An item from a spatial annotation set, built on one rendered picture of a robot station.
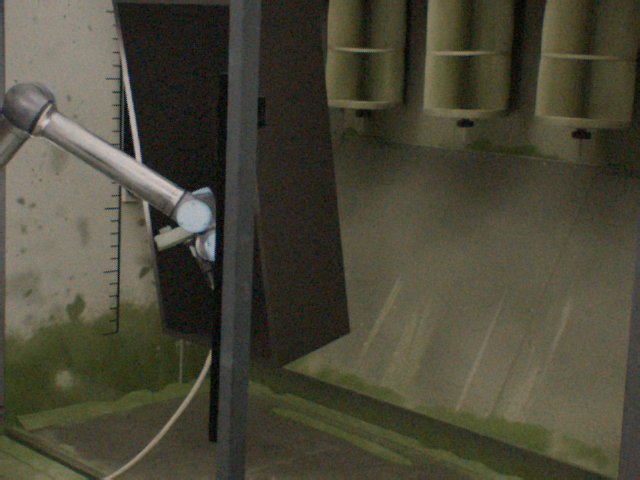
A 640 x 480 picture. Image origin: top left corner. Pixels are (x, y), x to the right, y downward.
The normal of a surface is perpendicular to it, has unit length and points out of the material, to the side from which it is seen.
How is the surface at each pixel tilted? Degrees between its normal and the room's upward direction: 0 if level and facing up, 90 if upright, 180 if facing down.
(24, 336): 90
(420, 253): 57
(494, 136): 90
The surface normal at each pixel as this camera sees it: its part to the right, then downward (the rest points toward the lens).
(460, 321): -0.58, -0.47
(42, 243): 0.69, 0.15
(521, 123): -0.72, 0.07
